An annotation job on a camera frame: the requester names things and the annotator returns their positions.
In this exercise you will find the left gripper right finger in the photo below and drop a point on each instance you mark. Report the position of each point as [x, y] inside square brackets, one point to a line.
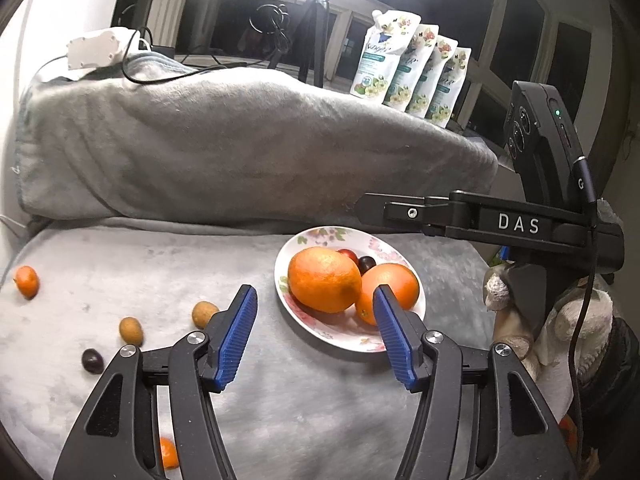
[513, 435]

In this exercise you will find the grey back cushion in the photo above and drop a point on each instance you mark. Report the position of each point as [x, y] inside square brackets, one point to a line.
[231, 147]

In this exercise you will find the refill pouch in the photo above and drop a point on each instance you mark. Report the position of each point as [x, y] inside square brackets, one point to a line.
[448, 88]
[411, 66]
[385, 41]
[425, 88]

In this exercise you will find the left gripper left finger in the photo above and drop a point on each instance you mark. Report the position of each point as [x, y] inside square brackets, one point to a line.
[116, 435]

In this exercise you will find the small kumquat orange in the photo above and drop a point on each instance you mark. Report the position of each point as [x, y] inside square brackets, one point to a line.
[169, 454]

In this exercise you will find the dark plum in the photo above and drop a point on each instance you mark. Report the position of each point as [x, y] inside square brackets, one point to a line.
[366, 263]
[92, 361]

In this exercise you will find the red cherry tomato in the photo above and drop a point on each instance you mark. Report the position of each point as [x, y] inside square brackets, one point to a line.
[349, 254]

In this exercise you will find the black tracking camera right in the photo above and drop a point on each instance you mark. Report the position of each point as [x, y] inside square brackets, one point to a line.
[545, 151]

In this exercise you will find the small mandarin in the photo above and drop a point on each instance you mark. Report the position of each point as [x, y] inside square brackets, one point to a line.
[27, 281]

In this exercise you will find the brown longan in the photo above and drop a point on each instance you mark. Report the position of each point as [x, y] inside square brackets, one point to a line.
[130, 330]
[202, 313]

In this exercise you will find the rough large tangerine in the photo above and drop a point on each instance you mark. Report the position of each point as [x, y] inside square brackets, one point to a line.
[324, 280]

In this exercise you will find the white power strip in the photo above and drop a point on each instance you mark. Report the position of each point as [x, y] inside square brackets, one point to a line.
[101, 48]

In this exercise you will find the smooth large orange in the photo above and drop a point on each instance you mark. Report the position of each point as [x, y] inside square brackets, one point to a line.
[402, 281]

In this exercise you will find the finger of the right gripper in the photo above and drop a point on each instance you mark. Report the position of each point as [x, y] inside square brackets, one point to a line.
[447, 216]

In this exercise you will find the black tripod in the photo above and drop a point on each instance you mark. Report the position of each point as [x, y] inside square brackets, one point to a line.
[308, 35]

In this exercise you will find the floral white plate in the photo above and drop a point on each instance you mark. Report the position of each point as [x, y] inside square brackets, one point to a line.
[343, 330]

